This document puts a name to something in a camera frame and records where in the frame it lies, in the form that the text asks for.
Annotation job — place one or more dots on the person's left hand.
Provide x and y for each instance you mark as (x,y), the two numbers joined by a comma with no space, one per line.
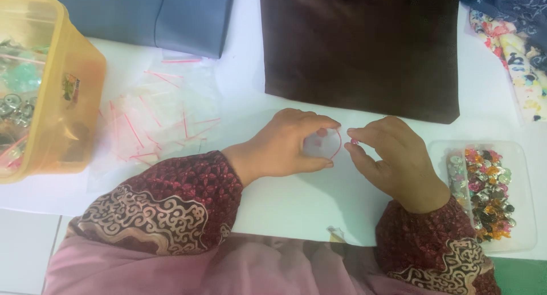
(275,147)

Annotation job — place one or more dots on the person's right hand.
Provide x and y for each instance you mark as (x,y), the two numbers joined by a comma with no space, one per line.
(397,162)

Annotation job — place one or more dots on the small clear zip bag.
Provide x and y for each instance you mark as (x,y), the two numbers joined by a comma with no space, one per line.
(322,144)

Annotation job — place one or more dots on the heap of colourful beads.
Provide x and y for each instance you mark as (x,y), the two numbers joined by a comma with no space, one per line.
(483,192)

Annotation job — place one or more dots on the folded dark brown fabric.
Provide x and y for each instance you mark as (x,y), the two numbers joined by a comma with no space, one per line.
(363,51)

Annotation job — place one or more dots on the pile of clear zip bags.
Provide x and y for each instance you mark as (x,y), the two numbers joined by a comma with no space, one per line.
(162,115)

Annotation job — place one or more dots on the clear plastic tray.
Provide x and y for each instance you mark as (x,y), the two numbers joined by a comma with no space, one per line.
(521,201)

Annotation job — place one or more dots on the pink garment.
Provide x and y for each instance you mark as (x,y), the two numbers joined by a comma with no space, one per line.
(205,269)

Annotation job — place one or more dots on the floral cream fabric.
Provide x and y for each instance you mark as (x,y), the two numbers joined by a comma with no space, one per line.
(519,68)

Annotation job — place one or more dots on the green mat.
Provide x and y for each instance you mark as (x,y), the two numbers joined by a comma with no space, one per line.
(521,276)

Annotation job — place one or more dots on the folded grey-blue fabric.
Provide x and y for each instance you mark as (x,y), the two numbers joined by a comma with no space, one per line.
(149,17)

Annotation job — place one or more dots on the dark blue patterned fabric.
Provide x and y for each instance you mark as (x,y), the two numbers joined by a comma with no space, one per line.
(513,13)

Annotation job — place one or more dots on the yellow plastic container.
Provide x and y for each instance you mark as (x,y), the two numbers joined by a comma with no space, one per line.
(47,98)

